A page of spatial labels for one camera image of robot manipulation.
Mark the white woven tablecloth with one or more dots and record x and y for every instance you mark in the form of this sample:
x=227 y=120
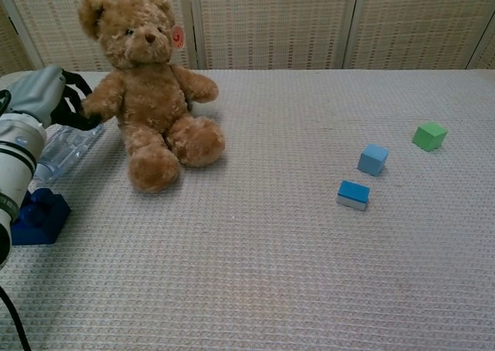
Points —
x=270 y=227

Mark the green foam cube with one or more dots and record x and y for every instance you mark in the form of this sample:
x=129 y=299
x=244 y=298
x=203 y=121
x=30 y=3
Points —
x=429 y=136

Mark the brown teddy bear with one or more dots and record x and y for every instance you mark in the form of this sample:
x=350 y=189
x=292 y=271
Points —
x=151 y=96

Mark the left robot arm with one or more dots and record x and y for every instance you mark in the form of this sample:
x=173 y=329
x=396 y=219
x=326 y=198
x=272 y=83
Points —
x=15 y=173

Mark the dark blue building brick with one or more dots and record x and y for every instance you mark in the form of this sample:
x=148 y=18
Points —
x=38 y=217

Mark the beige folding screen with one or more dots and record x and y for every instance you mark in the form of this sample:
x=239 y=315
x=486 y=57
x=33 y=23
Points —
x=294 y=22

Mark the blue and white block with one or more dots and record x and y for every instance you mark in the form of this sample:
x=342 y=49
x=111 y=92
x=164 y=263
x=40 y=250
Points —
x=352 y=195

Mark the clear plastic water bottle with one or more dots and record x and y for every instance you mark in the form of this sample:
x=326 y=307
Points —
x=65 y=150

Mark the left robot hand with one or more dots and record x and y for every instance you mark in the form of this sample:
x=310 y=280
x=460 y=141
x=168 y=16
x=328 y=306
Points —
x=42 y=96

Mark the light blue foam cube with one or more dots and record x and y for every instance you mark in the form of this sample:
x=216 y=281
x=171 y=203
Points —
x=373 y=160

